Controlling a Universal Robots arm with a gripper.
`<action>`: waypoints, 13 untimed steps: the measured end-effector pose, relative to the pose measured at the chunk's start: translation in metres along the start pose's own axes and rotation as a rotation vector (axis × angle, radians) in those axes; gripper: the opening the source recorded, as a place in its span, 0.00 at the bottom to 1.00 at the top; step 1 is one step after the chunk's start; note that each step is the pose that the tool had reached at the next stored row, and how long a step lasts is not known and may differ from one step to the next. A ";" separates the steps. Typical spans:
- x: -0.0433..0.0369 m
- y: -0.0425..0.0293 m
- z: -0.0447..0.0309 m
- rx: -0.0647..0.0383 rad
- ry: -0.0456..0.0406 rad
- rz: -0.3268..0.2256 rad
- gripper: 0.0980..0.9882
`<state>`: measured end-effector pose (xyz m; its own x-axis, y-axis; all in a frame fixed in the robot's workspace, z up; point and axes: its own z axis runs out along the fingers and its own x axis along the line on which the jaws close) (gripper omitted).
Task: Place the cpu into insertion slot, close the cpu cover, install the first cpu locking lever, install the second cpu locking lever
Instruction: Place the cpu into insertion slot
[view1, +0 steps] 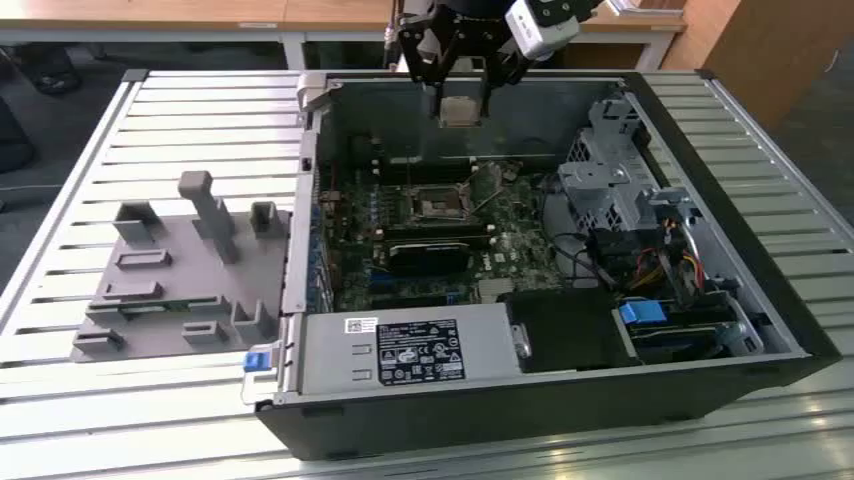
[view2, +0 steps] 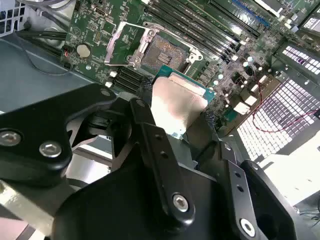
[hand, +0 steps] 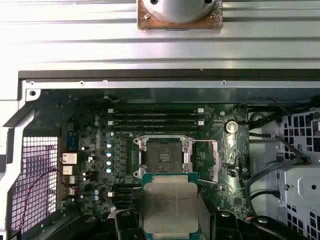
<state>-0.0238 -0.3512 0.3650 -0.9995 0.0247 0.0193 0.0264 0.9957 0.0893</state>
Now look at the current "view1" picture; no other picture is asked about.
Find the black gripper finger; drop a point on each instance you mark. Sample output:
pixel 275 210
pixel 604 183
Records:
pixel 420 65
pixel 507 67

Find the silver CPU chip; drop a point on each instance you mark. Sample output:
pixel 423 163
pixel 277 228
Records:
pixel 462 111

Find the thin metal locking lever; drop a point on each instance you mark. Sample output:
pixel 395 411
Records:
pixel 487 202

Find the CPU socket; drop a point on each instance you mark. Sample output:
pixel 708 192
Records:
pixel 440 204

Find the black expansion slot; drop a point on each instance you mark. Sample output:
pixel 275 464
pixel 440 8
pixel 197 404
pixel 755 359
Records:
pixel 407 302

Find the stack of papers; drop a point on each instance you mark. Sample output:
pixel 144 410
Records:
pixel 634 6

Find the silver metal drive cage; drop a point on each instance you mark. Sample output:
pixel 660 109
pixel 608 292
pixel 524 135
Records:
pixel 587 175

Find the green motherboard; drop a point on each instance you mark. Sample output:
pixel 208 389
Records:
pixel 527 235

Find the low profile graphics card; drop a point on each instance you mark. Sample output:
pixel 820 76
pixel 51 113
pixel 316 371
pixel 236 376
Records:
pixel 427 257

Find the wooden cabinet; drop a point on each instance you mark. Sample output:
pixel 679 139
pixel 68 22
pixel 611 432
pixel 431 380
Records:
pixel 767 50

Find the blue header connector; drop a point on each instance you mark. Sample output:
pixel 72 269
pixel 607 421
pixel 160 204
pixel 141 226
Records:
pixel 380 274

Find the small silver chipset heatsink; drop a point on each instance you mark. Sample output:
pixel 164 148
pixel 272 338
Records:
pixel 495 289

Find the grey parts rack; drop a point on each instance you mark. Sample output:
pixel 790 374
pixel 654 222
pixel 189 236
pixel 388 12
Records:
pixel 173 240

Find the hard disk in blue carrier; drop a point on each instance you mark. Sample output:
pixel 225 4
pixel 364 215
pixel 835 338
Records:
pixel 643 312

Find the black plastic shroud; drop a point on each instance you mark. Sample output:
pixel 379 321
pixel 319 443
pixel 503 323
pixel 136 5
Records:
pixel 567 330

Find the silver power supply with label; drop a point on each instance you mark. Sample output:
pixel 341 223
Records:
pixel 333 350

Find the green RAM stick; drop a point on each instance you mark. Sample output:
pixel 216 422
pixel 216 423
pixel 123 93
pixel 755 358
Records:
pixel 173 305

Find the blue case latch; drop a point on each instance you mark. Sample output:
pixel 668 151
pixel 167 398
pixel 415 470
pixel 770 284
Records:
pixel 259 362

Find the black open PC case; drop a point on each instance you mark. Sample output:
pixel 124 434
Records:
pixel 467 425

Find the white black wrist camera box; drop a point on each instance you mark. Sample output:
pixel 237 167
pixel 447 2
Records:
pixel 534 30

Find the grey plastic case bracket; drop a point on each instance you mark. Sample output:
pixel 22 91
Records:
pixel 312 95

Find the wooden desk with white frame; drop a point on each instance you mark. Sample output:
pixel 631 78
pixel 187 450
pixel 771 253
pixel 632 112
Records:
pixel 167 12

